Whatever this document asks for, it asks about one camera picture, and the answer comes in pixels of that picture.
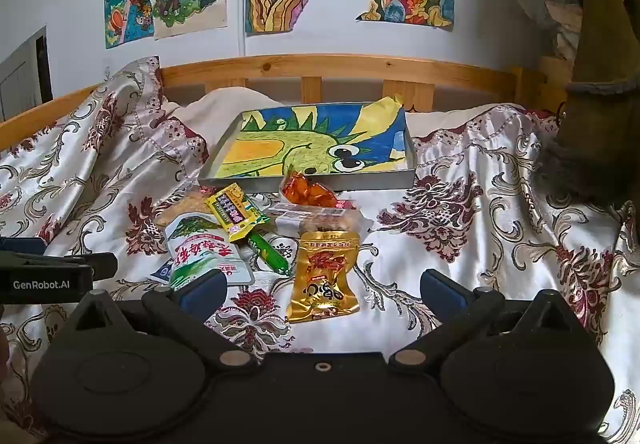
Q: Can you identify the colourful picture tray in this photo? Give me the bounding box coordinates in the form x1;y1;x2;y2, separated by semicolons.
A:
197;101;417;193

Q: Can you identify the clear bag of orange snacks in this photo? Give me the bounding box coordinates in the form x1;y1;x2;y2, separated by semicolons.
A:
279;165;342;207

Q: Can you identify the painted paper tray liner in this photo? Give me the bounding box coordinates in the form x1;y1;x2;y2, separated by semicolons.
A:
212;94;407;177

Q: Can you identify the dark blue snack packet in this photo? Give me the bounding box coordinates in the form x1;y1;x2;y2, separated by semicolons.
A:
146;260;175;283

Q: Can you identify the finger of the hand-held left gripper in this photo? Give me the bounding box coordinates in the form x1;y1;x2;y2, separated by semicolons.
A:
47;252;119;281
0;236;49;255

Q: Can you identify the yellow snack packet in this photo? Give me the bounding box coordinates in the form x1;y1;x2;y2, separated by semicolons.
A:
205;184;271;243

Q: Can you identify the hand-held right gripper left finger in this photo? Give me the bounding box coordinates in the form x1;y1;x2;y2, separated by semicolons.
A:
65;269;261;372

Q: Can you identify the green sausage stick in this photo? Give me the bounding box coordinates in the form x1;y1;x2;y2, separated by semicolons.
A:
247;230;292;275

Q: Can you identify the clear rice cracker packet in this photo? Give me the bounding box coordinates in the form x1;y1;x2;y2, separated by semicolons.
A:
155;186;218;229

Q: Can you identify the grey door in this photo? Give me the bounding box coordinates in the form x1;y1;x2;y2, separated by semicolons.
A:
0;26;53;122

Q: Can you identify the white and green snack pouch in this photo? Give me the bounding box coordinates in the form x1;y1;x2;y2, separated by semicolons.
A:
165;214;256;292

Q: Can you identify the gold foil snack pouch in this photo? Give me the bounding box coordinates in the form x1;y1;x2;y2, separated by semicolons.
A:
287;230;361;323

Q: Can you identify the wooden bed headboard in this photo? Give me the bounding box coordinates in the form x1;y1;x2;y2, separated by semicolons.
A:
0;54;576;141

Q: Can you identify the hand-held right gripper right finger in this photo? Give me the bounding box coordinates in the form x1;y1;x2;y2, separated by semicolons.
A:
387;269;583;372

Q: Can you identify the clear nut bar packet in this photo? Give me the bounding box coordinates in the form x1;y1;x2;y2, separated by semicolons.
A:
265;201;362;238

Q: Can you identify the olive fur-trimmed coat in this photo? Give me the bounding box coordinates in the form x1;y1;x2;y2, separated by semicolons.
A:
531;0;640;207

